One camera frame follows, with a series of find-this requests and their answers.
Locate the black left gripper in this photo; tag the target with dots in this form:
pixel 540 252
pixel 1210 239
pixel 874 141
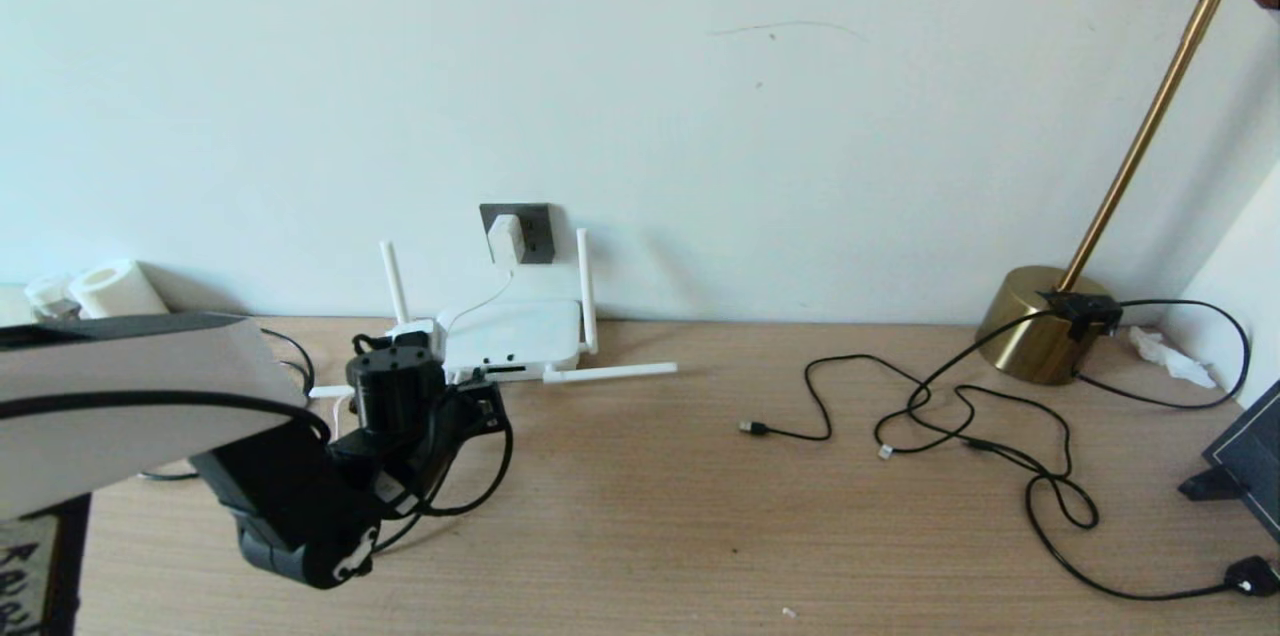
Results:
pixel 475 408

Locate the brass desk lamp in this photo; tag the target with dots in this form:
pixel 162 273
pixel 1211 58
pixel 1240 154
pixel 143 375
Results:
pixel 1040 326

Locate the crumpled white tissue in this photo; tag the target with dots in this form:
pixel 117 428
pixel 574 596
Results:
pixel 1165 356

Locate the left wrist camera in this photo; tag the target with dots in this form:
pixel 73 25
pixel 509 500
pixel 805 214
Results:
pixel 415 331

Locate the black inline switch box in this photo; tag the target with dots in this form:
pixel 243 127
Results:
pixel 1080 313

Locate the white router with four antennas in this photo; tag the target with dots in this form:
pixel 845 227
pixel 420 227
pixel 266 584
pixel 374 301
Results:
pixel 520 336

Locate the white paper roll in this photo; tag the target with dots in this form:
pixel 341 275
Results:
pixel 115 288

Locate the grey wall socket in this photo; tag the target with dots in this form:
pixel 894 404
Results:
pixel 540 234

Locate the white power adapter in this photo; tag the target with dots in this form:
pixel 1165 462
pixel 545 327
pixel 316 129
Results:
pixel 506 238

